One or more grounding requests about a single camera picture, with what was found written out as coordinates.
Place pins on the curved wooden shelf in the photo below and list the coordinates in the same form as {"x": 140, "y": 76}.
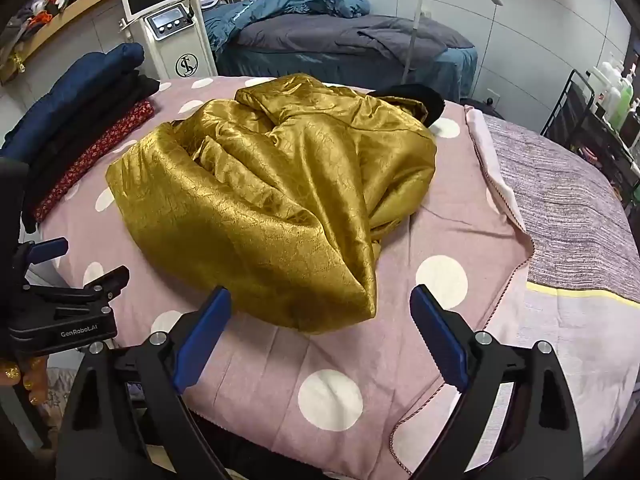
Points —
{"x": 65, "y": 15}

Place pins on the white floor lamp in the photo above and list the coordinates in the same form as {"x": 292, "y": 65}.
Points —
{"x": 417, "y": 20}

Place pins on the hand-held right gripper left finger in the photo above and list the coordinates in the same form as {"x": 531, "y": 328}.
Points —
{"x": 200, "y": 340}

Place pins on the green bottle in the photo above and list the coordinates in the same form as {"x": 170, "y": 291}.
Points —
{"x": 625, "y": 100}

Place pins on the grey striped quilt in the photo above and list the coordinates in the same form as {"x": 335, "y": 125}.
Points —
{"x": 565, "y": 210}

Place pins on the folded black cloth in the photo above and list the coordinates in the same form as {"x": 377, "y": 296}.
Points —
{"x": 95, "y": 125}

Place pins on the folded red floral cloth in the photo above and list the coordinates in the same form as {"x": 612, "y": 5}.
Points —
{"x": 85, "y": 160}

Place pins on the white pump bottle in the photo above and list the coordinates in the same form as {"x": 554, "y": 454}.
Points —
{"x": 607, "y": 80}

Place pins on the folded navy cloth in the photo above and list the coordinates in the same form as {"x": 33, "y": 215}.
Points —
{"x": 75, "y": 90}

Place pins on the teal skirted massage bed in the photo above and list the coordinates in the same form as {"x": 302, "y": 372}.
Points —
{"x": 440, "y": 72}

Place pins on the gold satin jacket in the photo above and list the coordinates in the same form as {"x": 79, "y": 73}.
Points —
{"x": 280, "y": 200}

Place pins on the grey bed cover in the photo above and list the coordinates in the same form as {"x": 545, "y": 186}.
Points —
{"x": 340, "y": 37}

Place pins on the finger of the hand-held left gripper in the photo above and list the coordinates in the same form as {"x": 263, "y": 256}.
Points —
{"x": 102, "y": 282}
{"x": 47, "y": 250}

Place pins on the pink polka dot blanket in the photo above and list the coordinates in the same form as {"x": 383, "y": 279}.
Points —
{"x": 280, "y": 390}

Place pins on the blue duvet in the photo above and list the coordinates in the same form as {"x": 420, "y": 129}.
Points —
{"x": 300, "y": 2}

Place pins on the person's left hand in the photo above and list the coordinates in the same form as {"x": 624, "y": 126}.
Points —
{"x": 27, "y": 382}

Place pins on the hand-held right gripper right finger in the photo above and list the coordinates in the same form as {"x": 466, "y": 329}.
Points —
{"x": 440, "y": 340}

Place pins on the white beauty machine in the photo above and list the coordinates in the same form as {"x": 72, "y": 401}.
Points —
{"x": 175, "y": 35}

